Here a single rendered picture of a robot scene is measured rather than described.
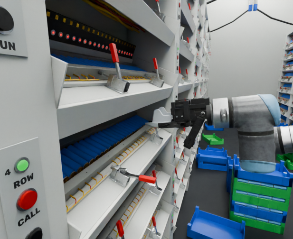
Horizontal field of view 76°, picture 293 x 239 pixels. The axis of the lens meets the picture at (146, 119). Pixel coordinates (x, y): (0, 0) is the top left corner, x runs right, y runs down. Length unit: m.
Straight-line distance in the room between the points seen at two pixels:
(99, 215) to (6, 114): 0.23
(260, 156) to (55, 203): 0.50
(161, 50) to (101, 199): 0.60
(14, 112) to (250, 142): 0.53
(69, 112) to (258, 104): 0.47
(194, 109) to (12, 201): 0.50
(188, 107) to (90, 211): 0.38
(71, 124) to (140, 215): 0.45
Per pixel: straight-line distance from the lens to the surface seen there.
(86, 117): 0.28
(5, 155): 0.19
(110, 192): 0.40
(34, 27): 0.22
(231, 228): 1.48
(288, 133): 0.73
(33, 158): 0.21
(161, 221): 0.94
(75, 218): 0.35
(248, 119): 0.58
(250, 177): 1.36
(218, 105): 0.57
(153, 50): 0.81
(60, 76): 0.21
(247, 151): 0.60
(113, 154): 0.46
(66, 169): 0.40
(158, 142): 0.65
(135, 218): 0.63
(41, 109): 0.21
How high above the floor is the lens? 0.93
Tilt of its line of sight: 12 degrees down
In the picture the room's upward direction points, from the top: straight up
